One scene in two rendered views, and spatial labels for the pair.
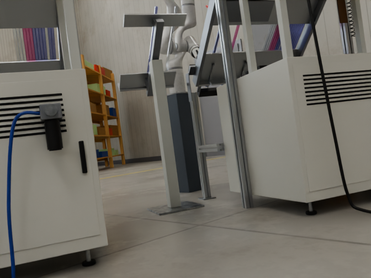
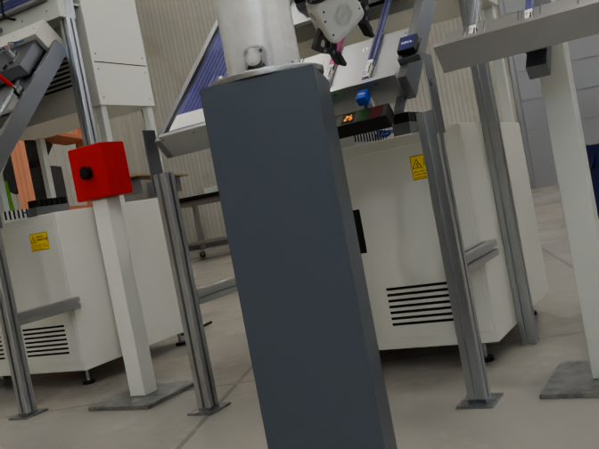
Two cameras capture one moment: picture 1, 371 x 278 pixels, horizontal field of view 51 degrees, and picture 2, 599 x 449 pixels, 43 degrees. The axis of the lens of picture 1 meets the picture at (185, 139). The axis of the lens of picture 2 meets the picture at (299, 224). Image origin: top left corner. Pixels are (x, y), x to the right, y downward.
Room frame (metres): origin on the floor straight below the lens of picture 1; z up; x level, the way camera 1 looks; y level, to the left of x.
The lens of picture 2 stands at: (3.63, 0.96, 0.51)
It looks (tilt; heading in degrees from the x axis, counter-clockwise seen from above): 2 degrees down; 230
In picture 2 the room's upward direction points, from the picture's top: 11 degrees counter-clockwise
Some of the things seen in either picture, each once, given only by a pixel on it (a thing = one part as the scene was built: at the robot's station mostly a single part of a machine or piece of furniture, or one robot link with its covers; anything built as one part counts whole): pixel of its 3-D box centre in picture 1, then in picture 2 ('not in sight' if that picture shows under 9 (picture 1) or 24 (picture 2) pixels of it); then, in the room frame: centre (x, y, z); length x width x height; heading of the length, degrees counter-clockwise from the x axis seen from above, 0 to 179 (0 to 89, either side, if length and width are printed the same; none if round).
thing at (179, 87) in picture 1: (176, 83); (256, 27); (2.84, 0.01, 0.79); 0.19 x 0.19 x 0.18
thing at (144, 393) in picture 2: not in sight; (119, 272); (2.59, -1.15, 0.39); 0.24 x 0.24 x 0.78; 20
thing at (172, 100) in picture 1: (184, 142); (307, 294); (2.84, 0.01, 0.35); 0.18 x 0.18 x 0.70; 40
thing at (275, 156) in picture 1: (316, 133); (399, 244); (1.90, -0.64, 0.31); 0.70 x 0.65 x 0.62; 110
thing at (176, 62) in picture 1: (176, 54); not in sight; (2.86, -0.02, 1.00); 0.19 x 0.12 x 0.24; 118
